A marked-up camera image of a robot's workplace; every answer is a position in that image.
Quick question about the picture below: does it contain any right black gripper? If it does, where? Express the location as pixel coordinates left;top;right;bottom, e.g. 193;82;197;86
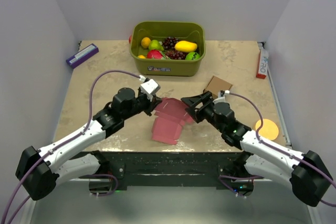
180;91;225;133

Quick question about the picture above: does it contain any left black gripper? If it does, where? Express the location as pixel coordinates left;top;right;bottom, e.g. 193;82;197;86
122;87;162;120

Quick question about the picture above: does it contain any pink paper box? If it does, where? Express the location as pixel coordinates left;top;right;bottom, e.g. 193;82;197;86
152;98;194;145

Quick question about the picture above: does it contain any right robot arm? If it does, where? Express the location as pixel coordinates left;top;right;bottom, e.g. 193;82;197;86
181;90;335;207

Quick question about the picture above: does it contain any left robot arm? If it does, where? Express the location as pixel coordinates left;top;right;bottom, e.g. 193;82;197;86
15;87;162;201

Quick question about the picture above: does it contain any brown cardboard box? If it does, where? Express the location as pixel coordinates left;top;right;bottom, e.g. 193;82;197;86
203;76;233;99

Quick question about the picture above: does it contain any red white toothpaste box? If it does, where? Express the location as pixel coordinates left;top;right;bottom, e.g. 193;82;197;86
256;49;269;79

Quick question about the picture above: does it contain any purple rectangular box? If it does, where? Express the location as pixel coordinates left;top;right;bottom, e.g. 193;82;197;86
66;44;99;69

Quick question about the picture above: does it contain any green lime fruit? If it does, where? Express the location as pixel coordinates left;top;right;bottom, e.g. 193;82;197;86
185;52;200;61

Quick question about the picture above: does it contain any dark grape bunch front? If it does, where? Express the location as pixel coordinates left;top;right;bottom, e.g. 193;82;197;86
165;50;187;60

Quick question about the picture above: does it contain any dark grape bunch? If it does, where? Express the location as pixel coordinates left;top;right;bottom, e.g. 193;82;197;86
165;50;187;60
162;37;179;50

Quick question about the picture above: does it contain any yellow mango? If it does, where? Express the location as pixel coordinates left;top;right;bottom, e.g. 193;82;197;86
174;40;198;53

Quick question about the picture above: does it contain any olive green plastic tub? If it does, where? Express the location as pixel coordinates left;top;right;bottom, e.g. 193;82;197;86
129;21;205;77

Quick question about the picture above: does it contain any green pear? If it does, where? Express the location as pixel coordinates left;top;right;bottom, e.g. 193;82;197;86
148;39;164;51

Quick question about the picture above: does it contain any dark grape bunch back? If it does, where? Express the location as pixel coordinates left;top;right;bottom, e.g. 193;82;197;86
162;37;179;50

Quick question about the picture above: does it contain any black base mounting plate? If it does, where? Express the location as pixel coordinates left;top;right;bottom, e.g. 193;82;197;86
89;151;254;196

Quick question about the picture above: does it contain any orange round disc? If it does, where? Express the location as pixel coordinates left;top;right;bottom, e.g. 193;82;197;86
259;119;279;141

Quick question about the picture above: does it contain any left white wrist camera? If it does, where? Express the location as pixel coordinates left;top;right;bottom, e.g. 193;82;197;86
140;79;161;95

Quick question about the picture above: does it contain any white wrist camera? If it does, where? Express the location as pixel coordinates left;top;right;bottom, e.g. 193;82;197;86
140;79;161;95
213;90;230;104

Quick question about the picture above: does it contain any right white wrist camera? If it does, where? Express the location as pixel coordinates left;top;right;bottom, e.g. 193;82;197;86
213;90;230;104

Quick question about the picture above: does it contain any aluminium frame rail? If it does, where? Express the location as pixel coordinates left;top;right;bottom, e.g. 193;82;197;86
258;41;293;147

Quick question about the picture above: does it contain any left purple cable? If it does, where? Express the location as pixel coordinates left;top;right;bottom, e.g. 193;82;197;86
0;70;145;224

